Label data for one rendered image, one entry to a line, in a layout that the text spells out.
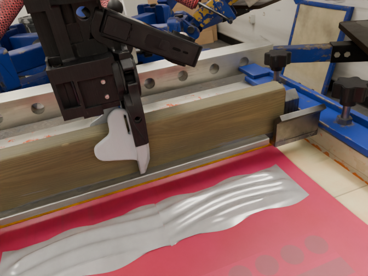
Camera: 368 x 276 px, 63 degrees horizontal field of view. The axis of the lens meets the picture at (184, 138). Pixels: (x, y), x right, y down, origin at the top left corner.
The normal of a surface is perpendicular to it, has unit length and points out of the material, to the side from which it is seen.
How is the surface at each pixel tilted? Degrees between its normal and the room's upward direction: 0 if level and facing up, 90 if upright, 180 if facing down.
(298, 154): 0
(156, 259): 0
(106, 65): 90
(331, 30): 80
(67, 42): 90
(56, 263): 30
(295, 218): 0
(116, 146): 84
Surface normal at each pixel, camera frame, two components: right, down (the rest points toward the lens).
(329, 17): -0.94, 0.11
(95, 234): 0.04, -0.47
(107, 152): 0.33, 0.38
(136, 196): -0.10, -0.84
